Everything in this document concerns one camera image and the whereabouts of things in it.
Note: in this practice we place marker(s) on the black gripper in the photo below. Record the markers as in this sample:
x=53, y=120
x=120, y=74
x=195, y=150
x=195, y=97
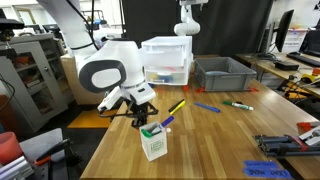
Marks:
x=138, y=106

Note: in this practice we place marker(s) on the orange capped white marker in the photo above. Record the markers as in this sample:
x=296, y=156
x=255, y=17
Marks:
x=168, y=130

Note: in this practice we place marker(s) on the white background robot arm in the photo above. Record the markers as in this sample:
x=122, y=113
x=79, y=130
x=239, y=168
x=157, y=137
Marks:
x=186, y=26

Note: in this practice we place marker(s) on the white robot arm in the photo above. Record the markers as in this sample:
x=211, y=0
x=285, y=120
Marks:
x=110, y=56

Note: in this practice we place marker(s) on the violet blue marker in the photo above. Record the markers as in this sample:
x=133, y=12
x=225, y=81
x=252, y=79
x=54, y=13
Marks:
x=167, y=121

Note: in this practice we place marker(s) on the black yellow marker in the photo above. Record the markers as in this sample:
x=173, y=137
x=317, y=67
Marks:
x=177, y=106

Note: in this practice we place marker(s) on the flat blue marker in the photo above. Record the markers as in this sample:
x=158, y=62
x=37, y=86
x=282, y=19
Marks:
x=206, y=107

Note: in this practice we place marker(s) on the green white marker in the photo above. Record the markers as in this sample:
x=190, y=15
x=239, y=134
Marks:
x=238, y=105

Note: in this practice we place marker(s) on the white square pen holder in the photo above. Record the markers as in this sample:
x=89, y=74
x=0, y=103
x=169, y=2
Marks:
x=154, y=146

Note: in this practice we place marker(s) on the orange floor mat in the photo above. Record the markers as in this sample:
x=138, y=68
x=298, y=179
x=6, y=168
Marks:
x=90, y=119

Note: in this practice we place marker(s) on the white plastic drawer unit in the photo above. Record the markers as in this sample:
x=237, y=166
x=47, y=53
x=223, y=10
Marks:
x=166, y=56

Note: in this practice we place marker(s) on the grey plastic crate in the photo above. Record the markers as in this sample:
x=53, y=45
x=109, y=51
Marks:
x=221, y=80

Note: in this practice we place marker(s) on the grey flat seat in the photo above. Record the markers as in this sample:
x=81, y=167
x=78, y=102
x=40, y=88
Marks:
x=40, y=140

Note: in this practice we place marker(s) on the black backdrop curtain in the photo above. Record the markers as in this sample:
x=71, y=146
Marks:
x=226, y=26

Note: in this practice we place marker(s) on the grey glass door cabinet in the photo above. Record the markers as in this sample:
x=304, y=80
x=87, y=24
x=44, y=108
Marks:
x=20, y=86

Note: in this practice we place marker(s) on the short blue tape label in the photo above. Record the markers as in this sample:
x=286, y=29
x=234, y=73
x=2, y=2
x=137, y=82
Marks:
x=260, y=164

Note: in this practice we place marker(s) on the red plastic bucket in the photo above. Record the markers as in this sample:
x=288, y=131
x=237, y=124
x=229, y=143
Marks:
x=9, y=148

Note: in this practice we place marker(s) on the long blue tape label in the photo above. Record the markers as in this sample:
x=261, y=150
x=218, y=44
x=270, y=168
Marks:
x=266, y=173

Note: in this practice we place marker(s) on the aluminium extrusion bar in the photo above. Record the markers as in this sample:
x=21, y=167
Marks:
x=15, y=168

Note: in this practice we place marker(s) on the black bar clamps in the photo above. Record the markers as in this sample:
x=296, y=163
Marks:
x=280, y=145

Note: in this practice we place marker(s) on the small black box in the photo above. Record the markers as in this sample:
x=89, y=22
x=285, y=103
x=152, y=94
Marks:
x=286, y=65

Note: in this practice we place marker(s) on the red clamp block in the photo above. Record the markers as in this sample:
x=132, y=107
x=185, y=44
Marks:
x=305, y=126

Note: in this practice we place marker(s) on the black computer monitor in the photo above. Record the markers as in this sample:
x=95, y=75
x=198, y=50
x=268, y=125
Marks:
x=285, y=30

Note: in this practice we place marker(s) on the yellow tool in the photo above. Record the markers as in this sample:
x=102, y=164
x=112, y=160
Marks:
x=310, y=77

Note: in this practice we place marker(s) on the black keyboard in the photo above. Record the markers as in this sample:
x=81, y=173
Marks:
x=305, y=59

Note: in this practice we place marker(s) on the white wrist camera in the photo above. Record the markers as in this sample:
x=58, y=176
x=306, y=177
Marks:
x=109, y=99

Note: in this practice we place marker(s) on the black camera on stand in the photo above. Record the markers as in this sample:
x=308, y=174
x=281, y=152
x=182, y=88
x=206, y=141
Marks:
x=10, y=24

